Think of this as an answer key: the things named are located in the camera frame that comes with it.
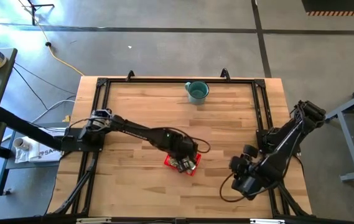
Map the white printed bag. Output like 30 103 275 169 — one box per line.
14 126 64 165

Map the grey metal table frame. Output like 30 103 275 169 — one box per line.
321 79 354 183

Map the yellow floor cable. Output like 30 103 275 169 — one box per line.
17 0 85 77

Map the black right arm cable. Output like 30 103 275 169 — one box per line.
219 172 277 203

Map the teal enamel mug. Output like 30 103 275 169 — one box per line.
184 80 210 106

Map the black floor cable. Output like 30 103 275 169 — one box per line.
11 65 49 110
12 62 77 96

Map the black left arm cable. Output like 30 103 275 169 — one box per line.
192 136 212 154

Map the white strip on frame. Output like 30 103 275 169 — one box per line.
250 218 286 224
76 217 112 224

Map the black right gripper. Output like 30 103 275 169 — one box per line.
229 155 260 197

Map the white paper cup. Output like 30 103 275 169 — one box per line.
12 137 31 152

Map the red plastic slotted basket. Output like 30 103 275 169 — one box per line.
163 151 202 177

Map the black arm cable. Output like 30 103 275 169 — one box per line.
192 136 212 154
219 172 277 203

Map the blue metal leg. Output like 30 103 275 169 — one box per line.
0 130 17 197

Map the black mat with hazard stripes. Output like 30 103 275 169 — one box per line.
300 0 354 17

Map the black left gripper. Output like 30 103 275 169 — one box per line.
170 138 200 174

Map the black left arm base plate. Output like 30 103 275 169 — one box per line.
60 126 105 153

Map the black diagonal support beam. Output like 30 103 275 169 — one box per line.
0 107 65 152

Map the black tripod stand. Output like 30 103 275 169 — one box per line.
24 0 55 26

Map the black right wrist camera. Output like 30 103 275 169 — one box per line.
243 144 259 159

